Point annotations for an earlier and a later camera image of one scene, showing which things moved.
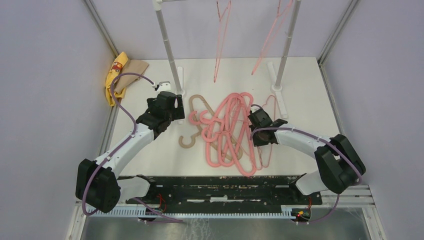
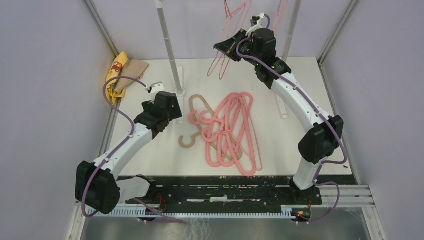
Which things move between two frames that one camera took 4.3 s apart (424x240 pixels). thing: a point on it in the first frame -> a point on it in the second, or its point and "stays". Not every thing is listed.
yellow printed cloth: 121,58 stays
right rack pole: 287,46 stays
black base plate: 226,191 stays
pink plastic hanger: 227,134 stays
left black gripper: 178,112 stays
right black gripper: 257,142 -> 229,46
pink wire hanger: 224,19 -> 229,17
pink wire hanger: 272,145 -> 232,20
